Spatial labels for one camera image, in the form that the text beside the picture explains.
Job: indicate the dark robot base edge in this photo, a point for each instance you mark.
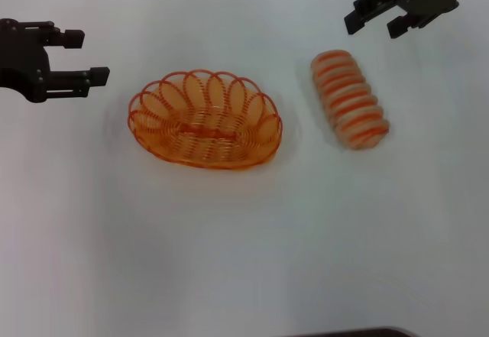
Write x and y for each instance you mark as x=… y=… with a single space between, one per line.
x=355 y=332

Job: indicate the orange and white striped bread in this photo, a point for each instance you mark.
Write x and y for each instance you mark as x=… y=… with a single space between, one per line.
x=349 y=98

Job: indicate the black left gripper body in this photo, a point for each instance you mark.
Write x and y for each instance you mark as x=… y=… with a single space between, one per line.
x=23 y=58

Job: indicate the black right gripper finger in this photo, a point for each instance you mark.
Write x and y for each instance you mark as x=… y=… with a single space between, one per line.
x=401 y=26
x=372 y=8

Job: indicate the orange woven plastic basket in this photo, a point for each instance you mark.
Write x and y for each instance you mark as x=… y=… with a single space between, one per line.
x=206 y=142

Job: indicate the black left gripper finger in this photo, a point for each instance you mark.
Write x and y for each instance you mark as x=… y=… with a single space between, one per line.
x=72 y=39
x=76 y=81

